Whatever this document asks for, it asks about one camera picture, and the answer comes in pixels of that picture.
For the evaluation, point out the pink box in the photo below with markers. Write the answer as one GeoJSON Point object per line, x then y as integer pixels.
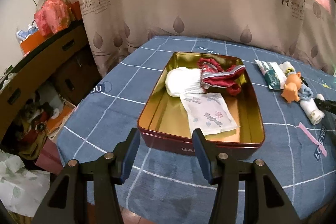
{"type": "Point", "coordinates": [49, 158]}

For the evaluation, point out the white towel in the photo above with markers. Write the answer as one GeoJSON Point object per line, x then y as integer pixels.
{"type": "Point", "coordinates": [311, 110]}

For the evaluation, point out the red grey fabric pouch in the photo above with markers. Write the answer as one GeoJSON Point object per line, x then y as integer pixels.
{"type": "Point", "coordinates": [214, 76]}

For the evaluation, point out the brown wooden cabinet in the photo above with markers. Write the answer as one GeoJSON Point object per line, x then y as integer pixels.
{"type": "Point", "coordinates": [65, 59]}

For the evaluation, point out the white cardboard box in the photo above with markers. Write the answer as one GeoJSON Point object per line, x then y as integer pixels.
{"type": "Point", "coordinates": [59, 118]}

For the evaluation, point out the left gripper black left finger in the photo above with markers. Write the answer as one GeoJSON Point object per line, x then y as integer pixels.
{"type": "Point", "coordinates": [66, 200]}

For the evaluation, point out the white yellow small plush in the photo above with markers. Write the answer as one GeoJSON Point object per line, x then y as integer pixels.
{"type": "Point", "coordinates": [287, 68]}

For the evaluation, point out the orange rubber pig toy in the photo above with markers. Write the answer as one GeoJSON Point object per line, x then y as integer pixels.
{"type": "Point", "coordinates": [291, 87]}

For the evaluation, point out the red gold metal tin box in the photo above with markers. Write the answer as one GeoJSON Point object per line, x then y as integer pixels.
{"type": "Point", "coordinates": [164, 125]}

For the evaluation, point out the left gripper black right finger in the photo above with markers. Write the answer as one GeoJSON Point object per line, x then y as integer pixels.
{"type": "Point", "coordinates": [265, 199]}

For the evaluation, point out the green white tissue pack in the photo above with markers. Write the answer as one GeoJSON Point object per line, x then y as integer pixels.
{"type": "Point", "coordinates": [273, 75]}

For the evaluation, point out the red plastic bag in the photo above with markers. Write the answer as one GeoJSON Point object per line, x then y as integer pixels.
{"type": "Point", "coordinates": [52, 17]}

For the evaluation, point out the blue checked tablecloth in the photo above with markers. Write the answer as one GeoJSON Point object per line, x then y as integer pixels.
{"type": "Point", "coordinates": [166, 184]}

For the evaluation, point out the white printed tissue packet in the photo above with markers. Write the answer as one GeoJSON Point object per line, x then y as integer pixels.
{"type": "Point", "coordinates": [208, 112]}

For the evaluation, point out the light blue towel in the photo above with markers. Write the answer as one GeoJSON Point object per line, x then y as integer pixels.
{"type": "Point", "coordinates": [305, 93]}

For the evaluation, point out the white folded sock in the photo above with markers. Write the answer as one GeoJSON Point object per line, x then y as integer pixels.
{"type": "Point", "coordinates": [182, 80]}

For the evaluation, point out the white green patterned cloth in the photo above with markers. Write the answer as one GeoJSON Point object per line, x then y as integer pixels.
{"type": "Point", "coordinates": [21, 190]}

